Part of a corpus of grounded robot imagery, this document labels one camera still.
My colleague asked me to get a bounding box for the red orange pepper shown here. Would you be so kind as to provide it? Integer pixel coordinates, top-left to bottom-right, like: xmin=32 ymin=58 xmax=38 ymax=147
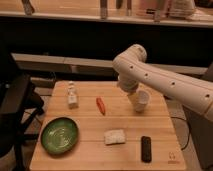
xmin=96 ymin=97 xmax=106 ymax=115

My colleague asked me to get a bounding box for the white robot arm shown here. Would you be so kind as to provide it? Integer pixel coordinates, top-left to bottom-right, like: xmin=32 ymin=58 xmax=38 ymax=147
xmin=112 ymin=44 xmax=213 ymax=122

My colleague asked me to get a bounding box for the white paper cup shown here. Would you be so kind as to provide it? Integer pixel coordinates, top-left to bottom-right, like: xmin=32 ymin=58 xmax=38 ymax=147
xmin=134 ymin=90 xmax=150 ymax=113

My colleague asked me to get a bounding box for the white sponge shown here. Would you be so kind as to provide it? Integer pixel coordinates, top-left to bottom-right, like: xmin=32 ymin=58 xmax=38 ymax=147
xmin=104 ymin=129 xmax=126 ymax=145

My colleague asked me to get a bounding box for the black remote control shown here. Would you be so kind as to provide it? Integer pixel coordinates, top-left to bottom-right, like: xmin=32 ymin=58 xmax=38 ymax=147
xmin=141 ymin=136 xmax=152 ymax=163

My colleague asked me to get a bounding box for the small clear bottle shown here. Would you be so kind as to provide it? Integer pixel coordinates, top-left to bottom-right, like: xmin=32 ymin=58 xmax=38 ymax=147
xmin=67 ymin=81 xmax=78 ymax=109

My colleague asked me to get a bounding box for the green round bowl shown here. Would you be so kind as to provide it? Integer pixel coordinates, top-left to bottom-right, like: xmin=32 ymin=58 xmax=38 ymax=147
xmin=40 ymin=117 xmax=79 ymax=155

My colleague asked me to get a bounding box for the black office chair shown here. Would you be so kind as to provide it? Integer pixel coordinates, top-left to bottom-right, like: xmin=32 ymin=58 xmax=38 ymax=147
xmin=0 ymin=53 xmax=44 ymax=171

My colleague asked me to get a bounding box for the black cable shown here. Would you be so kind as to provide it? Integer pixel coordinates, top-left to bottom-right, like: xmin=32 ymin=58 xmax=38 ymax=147
xmin=172 ymin=115 xmax=192 ymax=151

